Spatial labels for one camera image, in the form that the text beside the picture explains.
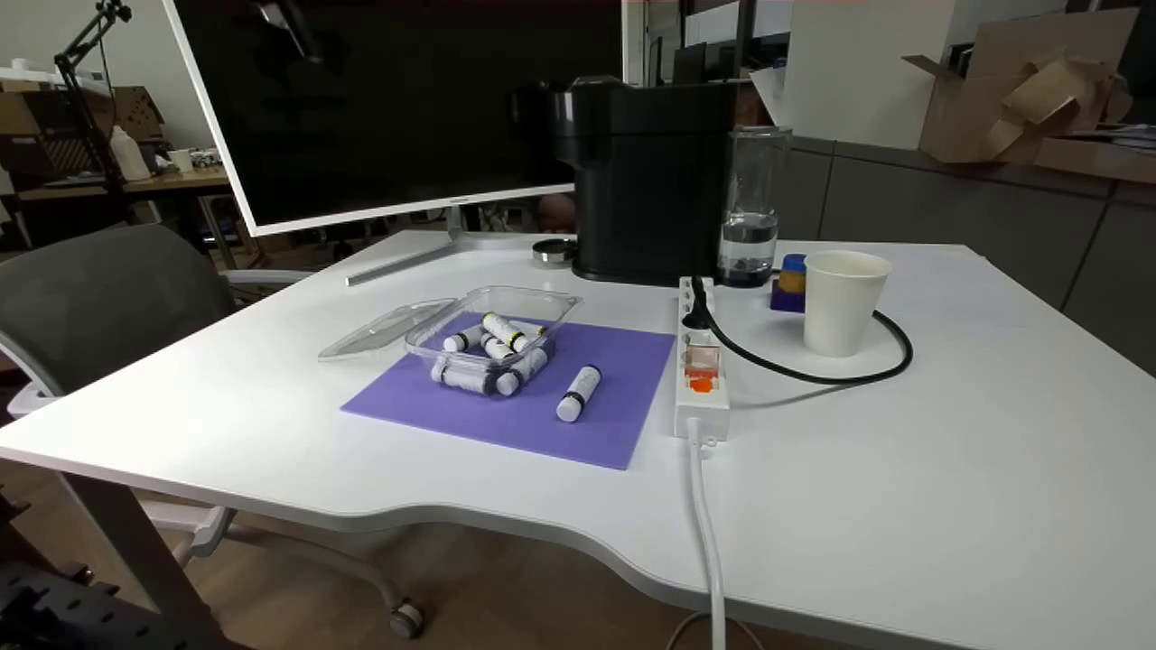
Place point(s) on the clear plastic clamshell box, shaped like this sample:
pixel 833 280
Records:
pixel 374 329

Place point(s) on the brown cardboard box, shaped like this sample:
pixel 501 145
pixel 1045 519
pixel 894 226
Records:
pixel 1023 94

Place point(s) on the white labelled vial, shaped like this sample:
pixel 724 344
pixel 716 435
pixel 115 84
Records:
pixel 580 395
pixel 521 369
pixel 465 378
pixel 459 341

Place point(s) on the white vial yellow band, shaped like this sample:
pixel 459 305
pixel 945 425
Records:
pixel 507 329

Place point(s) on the small black round disc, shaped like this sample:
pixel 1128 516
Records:
pixel 553 251

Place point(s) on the white vial red mark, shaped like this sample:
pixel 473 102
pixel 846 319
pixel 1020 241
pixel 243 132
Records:
pixel 497 353

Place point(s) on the purple mat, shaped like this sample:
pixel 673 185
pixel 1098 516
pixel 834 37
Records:
pixel 516 417

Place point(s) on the black coffee machine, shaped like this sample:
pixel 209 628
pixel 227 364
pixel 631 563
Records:
pixel 652 181

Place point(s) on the small blue block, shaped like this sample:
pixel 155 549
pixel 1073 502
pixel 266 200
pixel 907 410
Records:
pixel 787 291

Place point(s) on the white paper cup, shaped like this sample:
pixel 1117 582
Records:
pixel 843 303

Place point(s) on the large white-framed monitor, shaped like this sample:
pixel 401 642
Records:
pixel 400 94

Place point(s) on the white wheeled base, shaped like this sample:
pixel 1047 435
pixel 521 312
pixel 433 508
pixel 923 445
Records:
pixel 349 563

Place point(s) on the white board panel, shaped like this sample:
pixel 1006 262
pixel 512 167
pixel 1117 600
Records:
pixel 868 73

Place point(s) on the grey cabinet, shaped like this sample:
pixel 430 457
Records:
pixel 961 229

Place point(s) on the grey office chair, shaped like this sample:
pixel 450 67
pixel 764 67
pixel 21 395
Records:
pixel 109 303

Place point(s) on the white plastic bottle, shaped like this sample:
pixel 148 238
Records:
pixel 129 158

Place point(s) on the table leg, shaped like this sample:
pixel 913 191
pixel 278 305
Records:
pixel 137 553

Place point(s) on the wooden shelf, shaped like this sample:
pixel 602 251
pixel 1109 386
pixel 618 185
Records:
pixel 72 185

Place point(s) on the white power strip orange switch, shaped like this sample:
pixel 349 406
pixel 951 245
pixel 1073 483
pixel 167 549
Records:
pixel 703 401

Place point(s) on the black perforated frame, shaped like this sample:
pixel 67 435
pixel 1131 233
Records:
pixel 59 614

